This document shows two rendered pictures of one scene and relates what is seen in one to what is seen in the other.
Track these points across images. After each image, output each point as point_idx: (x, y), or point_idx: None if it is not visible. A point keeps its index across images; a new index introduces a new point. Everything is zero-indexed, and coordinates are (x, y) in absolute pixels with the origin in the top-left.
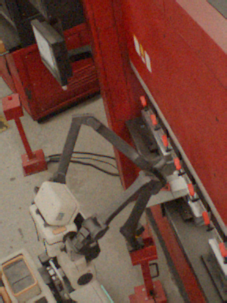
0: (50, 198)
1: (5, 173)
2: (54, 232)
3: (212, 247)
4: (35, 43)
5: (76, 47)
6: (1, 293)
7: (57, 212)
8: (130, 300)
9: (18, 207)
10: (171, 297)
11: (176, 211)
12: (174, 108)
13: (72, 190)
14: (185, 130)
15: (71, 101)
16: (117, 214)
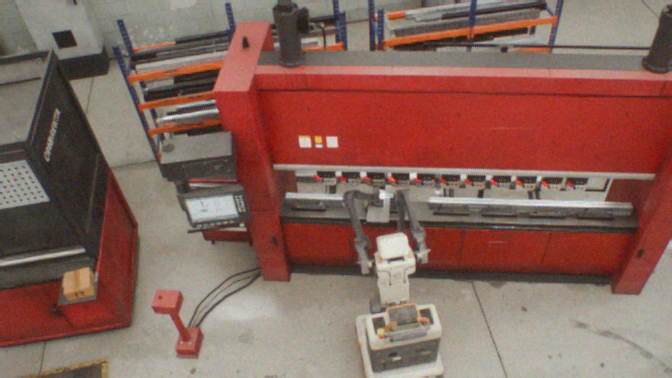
0: (397, 240)
1: (178, 376)
2: (411, 256)
3: (436, 202)
4: (100, 249)
5: (112, 229)
6: (422, 319)
7: (407, 242)
8: None
9: (236, 372)
10: None
11: (389, 214)
12: (385, 146)
13: (246, 320)
14: (403, 150)
15: (133, 283)
16: (296, 293)
